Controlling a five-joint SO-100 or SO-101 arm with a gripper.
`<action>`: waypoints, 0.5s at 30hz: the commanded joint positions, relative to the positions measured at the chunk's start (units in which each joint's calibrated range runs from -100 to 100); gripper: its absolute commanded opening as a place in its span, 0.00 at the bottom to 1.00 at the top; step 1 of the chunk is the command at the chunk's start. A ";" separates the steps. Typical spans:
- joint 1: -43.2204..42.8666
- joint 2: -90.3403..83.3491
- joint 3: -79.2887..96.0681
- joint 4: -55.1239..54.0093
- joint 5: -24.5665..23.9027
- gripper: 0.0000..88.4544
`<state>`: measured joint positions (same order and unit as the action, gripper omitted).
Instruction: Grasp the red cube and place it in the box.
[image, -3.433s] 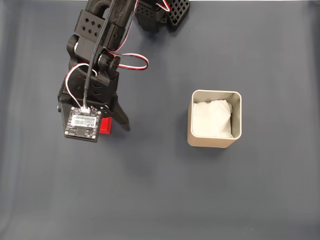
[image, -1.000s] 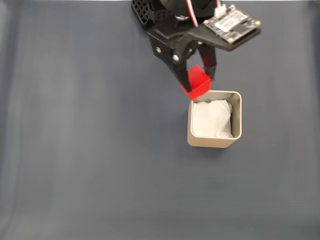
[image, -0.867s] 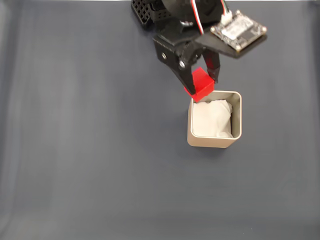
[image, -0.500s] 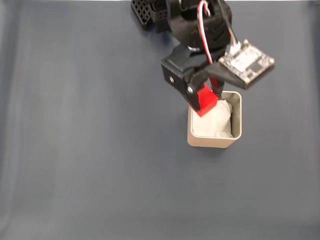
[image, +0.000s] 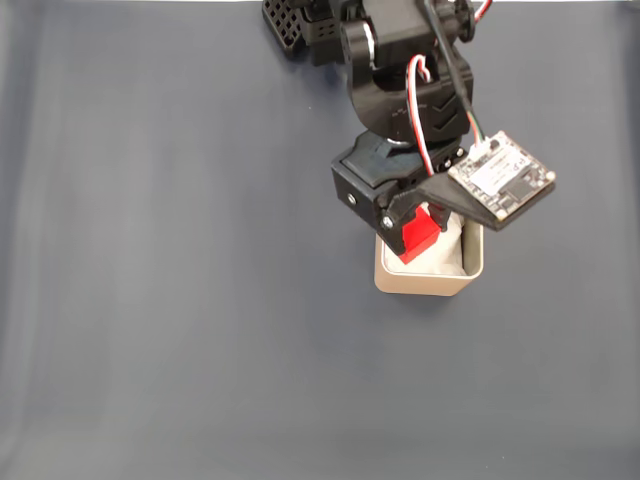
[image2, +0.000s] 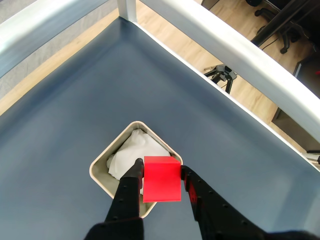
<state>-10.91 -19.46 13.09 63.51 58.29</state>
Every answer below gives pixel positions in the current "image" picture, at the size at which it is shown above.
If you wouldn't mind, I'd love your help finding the red white black servo wire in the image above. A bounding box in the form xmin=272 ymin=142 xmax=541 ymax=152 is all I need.
xmin=405 ymin=53 xmax=437 ymax=177
xmin=469 ymin=0 xmax=494 ymax=25

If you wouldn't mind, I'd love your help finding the red cube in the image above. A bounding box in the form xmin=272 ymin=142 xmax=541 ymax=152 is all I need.
xmin=399 ymin=207 xmax=443 ymax=266

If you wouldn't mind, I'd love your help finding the white tissue paper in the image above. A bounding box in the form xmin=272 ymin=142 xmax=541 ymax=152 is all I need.
xmin=382 ymin=212 xmax=469 ymax=279

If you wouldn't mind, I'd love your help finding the black camera cable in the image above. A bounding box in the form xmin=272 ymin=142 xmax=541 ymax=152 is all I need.
xmin=421 ymin=0 xmax=487 ymax=149

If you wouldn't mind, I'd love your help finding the camera circuit board with mount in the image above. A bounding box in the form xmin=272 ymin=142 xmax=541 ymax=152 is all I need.
xmin=415 ymin=130 xmax=558 ymax=232

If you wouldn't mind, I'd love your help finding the beige square metal box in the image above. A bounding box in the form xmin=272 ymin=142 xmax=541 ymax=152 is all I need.
xmin=373 ymin=219 xmax=485 ymax=297

